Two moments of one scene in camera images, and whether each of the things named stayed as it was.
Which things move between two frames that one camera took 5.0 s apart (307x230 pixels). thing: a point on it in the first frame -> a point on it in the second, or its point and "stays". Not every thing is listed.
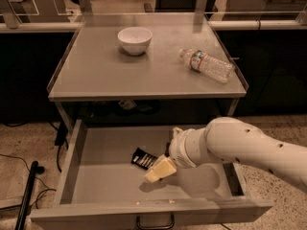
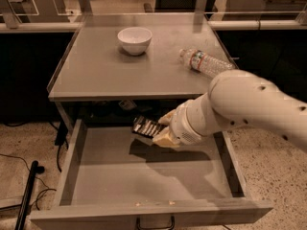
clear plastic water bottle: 207,64 stays
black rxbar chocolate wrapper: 143,159 -> 147,126
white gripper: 177,150 -> 181,124
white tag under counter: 128,104 stays
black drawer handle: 172,223 stays
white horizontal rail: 213,25 stays
